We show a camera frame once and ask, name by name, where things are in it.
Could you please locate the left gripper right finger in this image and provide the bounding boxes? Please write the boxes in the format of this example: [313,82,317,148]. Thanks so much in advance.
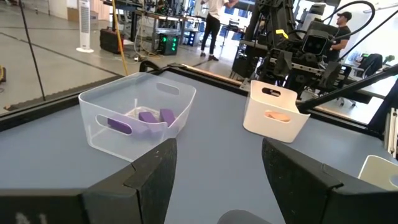
[262,138,398,224]

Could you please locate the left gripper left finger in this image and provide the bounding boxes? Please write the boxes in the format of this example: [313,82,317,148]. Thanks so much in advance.
[0,138,178,224]

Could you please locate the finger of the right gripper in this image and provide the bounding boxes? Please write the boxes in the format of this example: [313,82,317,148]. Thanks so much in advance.
[264,49,293,84]
[317,61,343,91]

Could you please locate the long purple block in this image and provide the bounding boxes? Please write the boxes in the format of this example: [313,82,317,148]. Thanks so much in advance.
[107,117,133,135]

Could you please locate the black computer case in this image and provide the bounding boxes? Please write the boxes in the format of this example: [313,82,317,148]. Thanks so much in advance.
[230,46,268,81]

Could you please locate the person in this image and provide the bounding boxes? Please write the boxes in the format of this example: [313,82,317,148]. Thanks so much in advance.
[198,0,239,62]
[326,11,354,63]

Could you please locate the wooden side board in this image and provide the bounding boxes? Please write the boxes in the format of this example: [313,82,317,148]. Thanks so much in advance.
[183,64,249,86]

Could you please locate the translucent white plastic bin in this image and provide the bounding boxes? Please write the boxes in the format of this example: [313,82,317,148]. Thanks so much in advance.
[357,154,398,191]

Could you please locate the computer with green lights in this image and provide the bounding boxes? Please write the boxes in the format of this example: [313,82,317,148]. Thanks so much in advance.
[157,29,180,56]

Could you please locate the clear plastic bin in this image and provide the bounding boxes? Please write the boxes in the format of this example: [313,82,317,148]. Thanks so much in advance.
[78,72,197,162]

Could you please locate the background workbench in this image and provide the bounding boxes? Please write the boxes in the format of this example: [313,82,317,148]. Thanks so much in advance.
[104,0,203,35]

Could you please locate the black carry case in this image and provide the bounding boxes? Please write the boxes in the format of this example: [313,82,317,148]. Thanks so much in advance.
[99,27,125,55]

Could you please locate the white tower fan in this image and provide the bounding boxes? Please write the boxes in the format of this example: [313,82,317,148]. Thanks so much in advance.
[76,0,95,54]

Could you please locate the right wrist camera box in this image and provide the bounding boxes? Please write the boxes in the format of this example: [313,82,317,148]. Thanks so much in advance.
[300,19,339,57]

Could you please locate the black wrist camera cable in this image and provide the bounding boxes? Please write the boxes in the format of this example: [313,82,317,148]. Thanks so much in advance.
[322,0,377,41]

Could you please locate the silver aluminium frame bar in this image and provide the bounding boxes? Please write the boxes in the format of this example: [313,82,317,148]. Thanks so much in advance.
[384,107,398,159]

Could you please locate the thick black cable loop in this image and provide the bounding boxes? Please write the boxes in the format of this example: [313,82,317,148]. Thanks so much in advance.
[139,60,163,75]

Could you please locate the yellow hanging cable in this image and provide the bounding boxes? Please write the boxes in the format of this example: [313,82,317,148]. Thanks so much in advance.
[111,0,130,77]

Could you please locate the thin black hanging cable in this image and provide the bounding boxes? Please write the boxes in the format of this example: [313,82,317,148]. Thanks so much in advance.
[17,0,47,102]

